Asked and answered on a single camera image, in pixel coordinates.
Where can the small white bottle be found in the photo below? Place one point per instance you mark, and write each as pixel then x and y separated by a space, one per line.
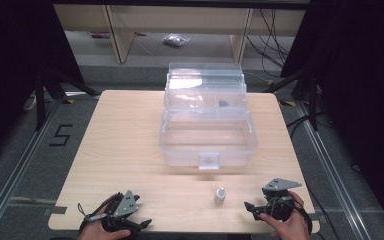
pixel 219 196

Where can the metal floor rail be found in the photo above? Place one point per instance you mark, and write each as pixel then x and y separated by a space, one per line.
pixel 330 173
pixel 16 173

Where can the clear plastic storage box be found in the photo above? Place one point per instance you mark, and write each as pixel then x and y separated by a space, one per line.
pixel 210 133

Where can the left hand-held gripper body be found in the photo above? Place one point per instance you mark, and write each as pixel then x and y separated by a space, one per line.
pixel 125 205

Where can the crumpled clear plastic bag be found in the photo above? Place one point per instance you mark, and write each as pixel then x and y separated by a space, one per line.
pixel 176 40

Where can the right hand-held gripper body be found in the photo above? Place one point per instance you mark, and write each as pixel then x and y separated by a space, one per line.
pixel 278 203

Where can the beige wooden shelf unit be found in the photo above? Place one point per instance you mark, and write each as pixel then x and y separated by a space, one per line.
pixel 121 36

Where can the person's right hand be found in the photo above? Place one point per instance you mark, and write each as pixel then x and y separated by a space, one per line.
pixel 293 228

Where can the yellow tape piece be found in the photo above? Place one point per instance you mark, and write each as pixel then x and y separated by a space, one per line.
pixel 68 101
pixel 288 103

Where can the black metal stand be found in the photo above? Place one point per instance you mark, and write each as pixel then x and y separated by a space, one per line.
pixel 313 100
pixel 40 100

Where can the person's left hand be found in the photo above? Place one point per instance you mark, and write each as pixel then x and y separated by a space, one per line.
pixel 95 232

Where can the pink flat item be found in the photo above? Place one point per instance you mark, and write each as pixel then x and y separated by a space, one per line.
pixel 100 35

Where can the black curtain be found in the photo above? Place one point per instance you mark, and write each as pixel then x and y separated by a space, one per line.
pixel 10 66
pixel 363 83

